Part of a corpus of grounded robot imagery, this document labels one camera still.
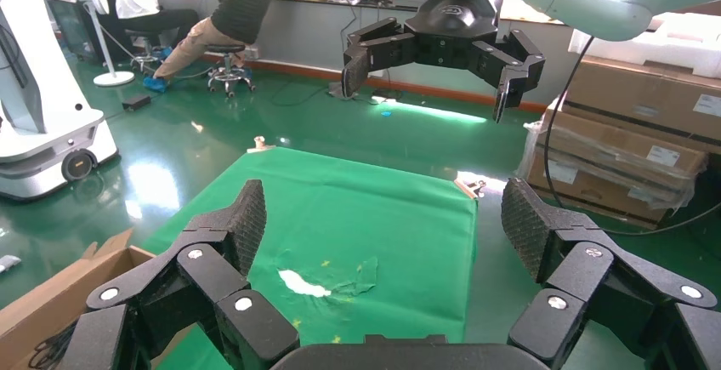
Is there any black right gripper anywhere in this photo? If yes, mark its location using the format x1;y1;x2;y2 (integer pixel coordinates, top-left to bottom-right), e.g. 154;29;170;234
340;0;547;124

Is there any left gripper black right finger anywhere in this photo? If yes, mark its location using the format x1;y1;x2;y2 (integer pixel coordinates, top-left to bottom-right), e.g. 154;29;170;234
500;177;721;370

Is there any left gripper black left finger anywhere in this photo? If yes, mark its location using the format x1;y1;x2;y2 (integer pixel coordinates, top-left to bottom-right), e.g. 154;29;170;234
59;178;301;370

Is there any open brown cardboard box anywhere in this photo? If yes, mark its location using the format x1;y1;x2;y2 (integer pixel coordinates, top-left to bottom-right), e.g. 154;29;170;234
0;229;157;370

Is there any flat brown cardboard carton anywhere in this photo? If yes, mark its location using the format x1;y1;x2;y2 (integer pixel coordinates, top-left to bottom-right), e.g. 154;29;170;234
524;147;695;229

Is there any plastic-wrapped brown cardboard carton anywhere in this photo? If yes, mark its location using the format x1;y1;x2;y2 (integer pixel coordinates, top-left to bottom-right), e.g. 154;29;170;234
531;108;709;190

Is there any grey workbench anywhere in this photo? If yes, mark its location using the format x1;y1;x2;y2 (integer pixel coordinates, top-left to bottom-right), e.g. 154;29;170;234
157;0;556;114

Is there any green table cloth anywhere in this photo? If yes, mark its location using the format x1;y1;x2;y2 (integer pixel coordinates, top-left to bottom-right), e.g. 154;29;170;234
140;146;479;370

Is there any large brown cardboard carton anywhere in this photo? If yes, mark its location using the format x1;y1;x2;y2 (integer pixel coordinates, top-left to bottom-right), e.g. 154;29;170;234
563;54;721;157

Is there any black power adapter brick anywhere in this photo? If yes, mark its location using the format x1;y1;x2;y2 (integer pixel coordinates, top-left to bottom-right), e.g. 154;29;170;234
122;94;152;113

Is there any person in dark jacket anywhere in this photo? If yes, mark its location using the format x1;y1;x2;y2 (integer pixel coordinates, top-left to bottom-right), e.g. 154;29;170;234
143;0;297;94

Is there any white floor stand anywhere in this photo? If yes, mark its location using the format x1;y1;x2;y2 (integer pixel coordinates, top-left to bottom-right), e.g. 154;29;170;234
71;0;136;88

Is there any white wheeled background robot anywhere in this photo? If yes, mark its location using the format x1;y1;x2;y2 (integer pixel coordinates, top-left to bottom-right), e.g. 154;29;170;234
0;0;119;202

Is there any black swivel stool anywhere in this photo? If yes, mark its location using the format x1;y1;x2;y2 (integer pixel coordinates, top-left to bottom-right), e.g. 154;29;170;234
126;29;166;73
205;43;258;100

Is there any white foam packing block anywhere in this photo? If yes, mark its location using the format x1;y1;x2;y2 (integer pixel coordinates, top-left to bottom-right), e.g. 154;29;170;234
569;12;721;79

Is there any black cabinet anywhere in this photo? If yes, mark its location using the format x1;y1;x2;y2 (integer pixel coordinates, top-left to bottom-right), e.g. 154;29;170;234
46;0;105;65

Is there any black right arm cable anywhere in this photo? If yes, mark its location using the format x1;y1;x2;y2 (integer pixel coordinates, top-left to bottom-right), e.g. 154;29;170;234
542;35;721;239

